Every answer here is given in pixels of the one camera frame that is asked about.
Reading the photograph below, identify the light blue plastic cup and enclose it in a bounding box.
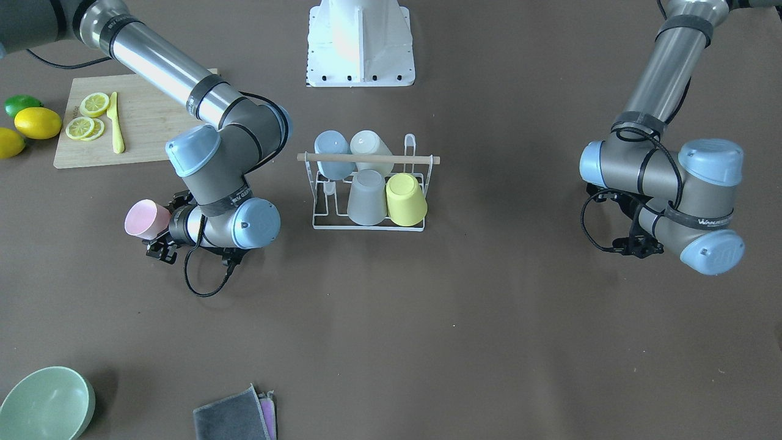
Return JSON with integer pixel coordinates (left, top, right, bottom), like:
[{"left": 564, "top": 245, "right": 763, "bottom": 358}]
[{"left": 315, "top": 130, "right": 355, "bottom": 181}]

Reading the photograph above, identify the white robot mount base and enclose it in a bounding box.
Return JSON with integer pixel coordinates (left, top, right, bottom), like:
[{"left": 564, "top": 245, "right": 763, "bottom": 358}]
[{"left": 305, "top": 1, "right": 416, "bottom": 87}]

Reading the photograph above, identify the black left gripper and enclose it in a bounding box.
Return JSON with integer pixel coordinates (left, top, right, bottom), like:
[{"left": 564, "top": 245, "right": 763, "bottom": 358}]
[{"left": 585, "top": 183, "right": 664, "bottom": 259}]

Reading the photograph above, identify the pink plastic cup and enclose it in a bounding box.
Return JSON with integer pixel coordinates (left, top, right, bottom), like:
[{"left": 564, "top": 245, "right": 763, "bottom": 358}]
[{"left": 125, "top": 199, "right": 170, "bottom": 240}]

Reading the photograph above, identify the lemon slice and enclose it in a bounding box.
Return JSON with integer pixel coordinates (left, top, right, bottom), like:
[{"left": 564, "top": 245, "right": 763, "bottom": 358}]
[
  {"left": 65, "top": 116, "right": 106, "bottom": 141},
  {"left": 78, "top": 92, "right": 110, "bottom": 118}
]

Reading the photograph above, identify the whole yellow lemon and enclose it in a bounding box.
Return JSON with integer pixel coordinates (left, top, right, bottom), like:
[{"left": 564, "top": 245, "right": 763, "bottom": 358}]
[
  {"left": 0, "top": 127, "right": 26, "bottom": 160},
  {"left": 14, "top": 108, "right": 62, "bottom": 140}
]

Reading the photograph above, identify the yellow plastic knife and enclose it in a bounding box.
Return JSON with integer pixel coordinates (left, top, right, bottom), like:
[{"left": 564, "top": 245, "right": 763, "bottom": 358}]
[{"left": 106, "top": 91, "right": 125, "bottom": 154}]

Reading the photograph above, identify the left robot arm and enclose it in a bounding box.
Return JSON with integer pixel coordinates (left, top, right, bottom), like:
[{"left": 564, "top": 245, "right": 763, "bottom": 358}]
[{"left": 579, "top": 1, "right": 780, "bottom": 276}]

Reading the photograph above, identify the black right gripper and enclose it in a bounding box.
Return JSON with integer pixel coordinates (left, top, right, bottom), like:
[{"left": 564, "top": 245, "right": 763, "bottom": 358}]
[{"left": 145, "top": 191, "right": 194, "bottom": 265}]

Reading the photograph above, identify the yellow plastic cup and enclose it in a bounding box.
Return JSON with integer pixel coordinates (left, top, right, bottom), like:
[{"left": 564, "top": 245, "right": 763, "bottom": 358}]
[{"left": 386, "top": 173, "right": 428, "bottom": 227}]

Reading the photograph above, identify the green lime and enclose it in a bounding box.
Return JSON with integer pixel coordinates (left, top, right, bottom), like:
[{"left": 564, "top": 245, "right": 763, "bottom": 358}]
[{"left": 4, "top": 94, "right": 43, "bottom": 118}]

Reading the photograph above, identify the wooden cutting board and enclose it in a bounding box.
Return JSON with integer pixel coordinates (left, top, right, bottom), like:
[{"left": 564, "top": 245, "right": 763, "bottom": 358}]
[{"left": 53, "top": 73, "right": 201, "bottom": 168}]

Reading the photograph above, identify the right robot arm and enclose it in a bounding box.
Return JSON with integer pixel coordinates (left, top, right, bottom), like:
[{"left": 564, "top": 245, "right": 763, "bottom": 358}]
[{"left": 2, "top": 1, "right": 290, "bottom": 270}]

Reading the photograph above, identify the grey plastic cup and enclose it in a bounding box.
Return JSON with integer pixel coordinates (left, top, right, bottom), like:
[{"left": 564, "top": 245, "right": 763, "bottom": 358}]
[{"left": 348, "top": 169, "right": 387, "bottom": 226}]

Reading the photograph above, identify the white wire cup holder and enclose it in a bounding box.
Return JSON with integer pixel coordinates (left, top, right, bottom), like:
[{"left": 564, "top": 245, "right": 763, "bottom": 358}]
[{"left": 297, "top": 130, "right": 440, "bottom": 232}]

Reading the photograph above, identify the cream plastic cup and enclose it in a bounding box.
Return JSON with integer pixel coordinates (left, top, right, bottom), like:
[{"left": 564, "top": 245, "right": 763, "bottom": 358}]
[{"left": 349, "top": 130, "right": 394, "bottom": 177}]

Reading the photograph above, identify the green bowl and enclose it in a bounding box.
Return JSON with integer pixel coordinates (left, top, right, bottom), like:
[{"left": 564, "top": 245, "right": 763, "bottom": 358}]
[{"left": 1, "top": 367, "right": 96, "bottom": 439}]

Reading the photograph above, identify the grey folded cloth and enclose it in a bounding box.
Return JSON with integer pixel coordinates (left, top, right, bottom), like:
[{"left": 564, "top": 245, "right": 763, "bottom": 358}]
[{"left": 193, "top": 386, "right": 277, "bottom": 439}]

